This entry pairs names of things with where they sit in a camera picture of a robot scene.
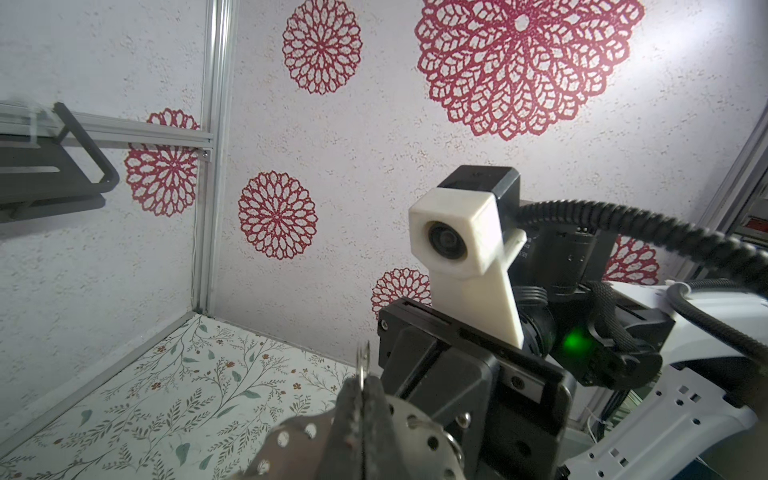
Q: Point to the grey slotted wall shelf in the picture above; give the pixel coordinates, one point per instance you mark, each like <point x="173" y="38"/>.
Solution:
<point x="39" y="177"/>

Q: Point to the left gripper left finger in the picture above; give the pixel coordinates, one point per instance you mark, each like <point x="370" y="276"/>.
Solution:
<point x="342" y="455"/>

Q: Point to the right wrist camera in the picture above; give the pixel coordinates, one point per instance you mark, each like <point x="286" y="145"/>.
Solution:
<point x="465" y="232"/>

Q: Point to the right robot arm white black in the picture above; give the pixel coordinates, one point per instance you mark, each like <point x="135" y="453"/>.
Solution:
<point x="661" y="374"/>

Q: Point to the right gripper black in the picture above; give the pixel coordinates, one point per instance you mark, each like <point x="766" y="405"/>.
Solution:
<point x="507" y="409"/>

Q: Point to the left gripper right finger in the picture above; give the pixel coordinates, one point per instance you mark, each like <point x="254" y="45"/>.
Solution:
<point x="382" y="455"/>

